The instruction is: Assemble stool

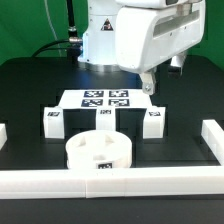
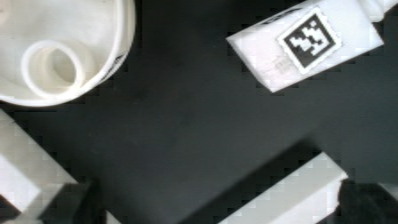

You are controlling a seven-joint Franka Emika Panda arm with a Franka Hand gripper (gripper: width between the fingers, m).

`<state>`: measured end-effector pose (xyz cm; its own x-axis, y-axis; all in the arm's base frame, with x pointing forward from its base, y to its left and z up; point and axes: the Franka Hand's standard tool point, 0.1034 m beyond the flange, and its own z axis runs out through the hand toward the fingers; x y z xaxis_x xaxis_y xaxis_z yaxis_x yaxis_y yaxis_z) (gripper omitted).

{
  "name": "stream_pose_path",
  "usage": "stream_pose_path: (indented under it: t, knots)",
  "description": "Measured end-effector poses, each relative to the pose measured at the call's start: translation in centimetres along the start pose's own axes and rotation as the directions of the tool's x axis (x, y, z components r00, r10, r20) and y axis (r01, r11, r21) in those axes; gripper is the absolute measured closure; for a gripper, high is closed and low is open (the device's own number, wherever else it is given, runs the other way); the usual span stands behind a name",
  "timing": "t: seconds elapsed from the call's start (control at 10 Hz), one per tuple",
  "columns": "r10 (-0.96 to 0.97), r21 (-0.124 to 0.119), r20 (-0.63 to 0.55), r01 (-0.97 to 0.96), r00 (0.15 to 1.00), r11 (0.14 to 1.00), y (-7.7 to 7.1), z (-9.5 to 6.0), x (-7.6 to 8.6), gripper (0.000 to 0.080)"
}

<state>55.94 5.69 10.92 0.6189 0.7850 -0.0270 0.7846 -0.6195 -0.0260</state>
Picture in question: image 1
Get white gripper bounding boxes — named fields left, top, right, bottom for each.
left=115, top=0, right=206, bottom=95

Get white round stool seat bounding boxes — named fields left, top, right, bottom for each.
left=65, top=130, right=132, bottom=170

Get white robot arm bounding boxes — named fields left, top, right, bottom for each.
left=78, top=0, right=206, bottom=95

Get white right fence bar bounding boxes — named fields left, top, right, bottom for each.
left=201, top=120, right=224, bottom=166

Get white fence bar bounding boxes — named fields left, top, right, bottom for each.
left=201, top=120, right=224, bottom=166
left=0, top=166, right=224, bottom=199

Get white marker base sheet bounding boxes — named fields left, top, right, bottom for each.
left=59, top=89, right=152, bottom=109

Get white front fence bar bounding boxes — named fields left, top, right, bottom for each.
left=0, top=166, right=224, bottom=199

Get white left fence block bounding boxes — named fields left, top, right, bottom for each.
left=0, top=123, right=7, bottom=150

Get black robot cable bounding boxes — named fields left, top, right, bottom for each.
left=31, top=0, right=84, bottom=58

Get white thin cable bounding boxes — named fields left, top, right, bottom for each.
left=43, top=0, right=64, bottom=58

